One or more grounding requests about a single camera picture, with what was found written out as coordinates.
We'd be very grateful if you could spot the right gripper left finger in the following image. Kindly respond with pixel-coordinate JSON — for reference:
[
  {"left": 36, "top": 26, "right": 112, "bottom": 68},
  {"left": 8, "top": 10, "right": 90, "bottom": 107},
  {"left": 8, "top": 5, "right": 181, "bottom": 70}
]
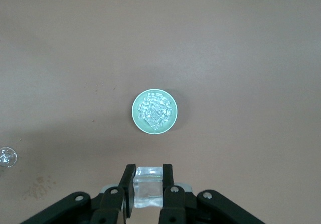
[{"left": 20, "top": 164, "right": 137, "bottom": 224}]

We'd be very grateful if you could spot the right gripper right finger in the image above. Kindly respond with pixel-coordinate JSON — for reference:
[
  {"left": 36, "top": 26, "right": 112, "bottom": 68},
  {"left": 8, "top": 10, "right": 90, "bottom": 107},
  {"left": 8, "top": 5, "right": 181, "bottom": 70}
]
[{"left": 157, "top": 163, "right": 264, "bottom": 224}]

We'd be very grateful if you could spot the clear wine glass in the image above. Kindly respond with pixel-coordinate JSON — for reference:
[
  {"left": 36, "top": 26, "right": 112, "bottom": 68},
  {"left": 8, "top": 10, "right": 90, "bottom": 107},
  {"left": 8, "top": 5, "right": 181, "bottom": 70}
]
[{"left": 0, "top": 146, "right": 18, "bottom": 169}]

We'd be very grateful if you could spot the green ceramic bowl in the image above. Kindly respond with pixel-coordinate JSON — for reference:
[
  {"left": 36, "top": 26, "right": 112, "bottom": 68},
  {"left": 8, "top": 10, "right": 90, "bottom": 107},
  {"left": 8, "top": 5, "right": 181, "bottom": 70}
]
[{"left": 131, "top": 88, "right": 179, "bottom": 135}]

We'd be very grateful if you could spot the table cover sheet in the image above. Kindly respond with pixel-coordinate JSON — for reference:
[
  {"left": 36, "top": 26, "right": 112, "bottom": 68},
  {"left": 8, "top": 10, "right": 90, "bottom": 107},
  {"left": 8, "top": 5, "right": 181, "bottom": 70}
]
[{"left": 0, "top": 0, "right": 321, "bottom": 224}]

